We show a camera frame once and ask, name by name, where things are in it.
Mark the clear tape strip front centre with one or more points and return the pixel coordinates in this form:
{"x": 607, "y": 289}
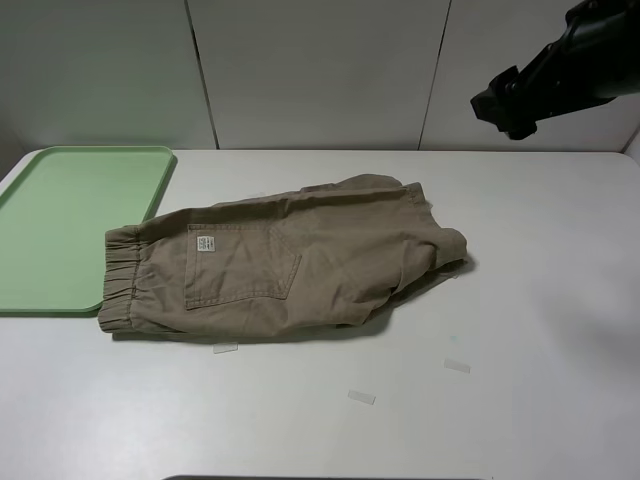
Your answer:
{"x": 362, "y": 397}

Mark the clear tape strip front right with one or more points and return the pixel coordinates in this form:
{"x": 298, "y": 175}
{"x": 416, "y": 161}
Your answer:
{"x": 455, "y": 365}

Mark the khaki shorts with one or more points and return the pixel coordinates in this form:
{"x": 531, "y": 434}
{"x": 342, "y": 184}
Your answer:
{"x": 325, "y": 255}

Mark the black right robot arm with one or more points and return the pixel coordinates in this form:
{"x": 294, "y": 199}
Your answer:
{"x": 595, "y": 61}

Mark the clear tape strip front left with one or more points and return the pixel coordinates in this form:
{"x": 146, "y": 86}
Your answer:
{"x": 221, "y": 348}

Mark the green plastic tray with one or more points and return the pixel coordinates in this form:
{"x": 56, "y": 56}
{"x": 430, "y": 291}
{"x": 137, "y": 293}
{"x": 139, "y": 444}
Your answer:
{"x": 54, "y": 217}

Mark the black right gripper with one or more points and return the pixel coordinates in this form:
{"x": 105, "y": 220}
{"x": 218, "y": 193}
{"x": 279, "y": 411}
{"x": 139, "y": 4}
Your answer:
{"x": 496, "y": 105}

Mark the clear tape strip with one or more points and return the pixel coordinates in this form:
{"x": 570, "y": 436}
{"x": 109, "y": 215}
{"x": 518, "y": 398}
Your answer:
{"x": 455, "y": 365}
{"x": 221, "y": 348}
{"x": 362, "y": 397}

